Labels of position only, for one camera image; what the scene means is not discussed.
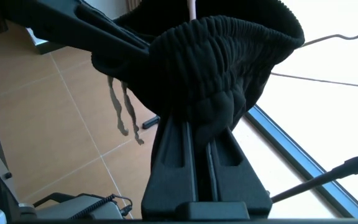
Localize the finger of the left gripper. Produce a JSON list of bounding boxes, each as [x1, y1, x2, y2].
[[0, 0, 151, 60]]

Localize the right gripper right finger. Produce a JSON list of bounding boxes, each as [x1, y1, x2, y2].
[[206, 128, 273, 218]]

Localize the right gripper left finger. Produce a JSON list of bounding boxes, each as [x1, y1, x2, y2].
[[141, 116, 198, 218]]

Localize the black shorts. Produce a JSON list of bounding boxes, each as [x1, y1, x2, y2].
[[90, 0, 306, 147]]

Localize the pink clothes hanger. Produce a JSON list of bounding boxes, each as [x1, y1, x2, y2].
[[186, 0, 198, 22], [270, 21, 358, 90]]

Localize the black clothes rack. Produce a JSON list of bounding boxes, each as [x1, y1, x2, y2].
[[141, 114, 358, 203]]

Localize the window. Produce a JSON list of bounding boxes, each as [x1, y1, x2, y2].
[[244, 0, 358, 219]]

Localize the beige curtain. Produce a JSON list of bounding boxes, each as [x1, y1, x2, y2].
[[125, 0, 143, 11]]

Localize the black coiled cable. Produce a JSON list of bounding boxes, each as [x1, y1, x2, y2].
[[32, 192, 134, 219]]

